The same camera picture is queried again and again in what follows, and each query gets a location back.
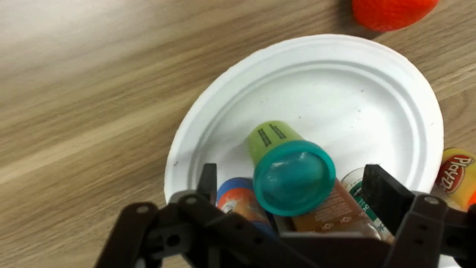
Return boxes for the yellow tub orange lid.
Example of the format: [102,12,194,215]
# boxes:
[432,148,476,212]

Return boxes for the orange plushie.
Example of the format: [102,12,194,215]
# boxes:
[352,0,439,32]

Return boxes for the white paper plate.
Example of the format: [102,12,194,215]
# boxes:
[164,35,444,197]

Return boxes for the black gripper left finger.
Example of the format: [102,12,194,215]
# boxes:
[172,164,319,268]

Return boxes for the green tub teal lid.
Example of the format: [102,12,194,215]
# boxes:
[247,121,337,216]

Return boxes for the blue toy bottle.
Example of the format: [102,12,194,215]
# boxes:
[216,178,274,234]

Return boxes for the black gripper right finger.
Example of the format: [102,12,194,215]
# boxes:
[363,164,476,268]

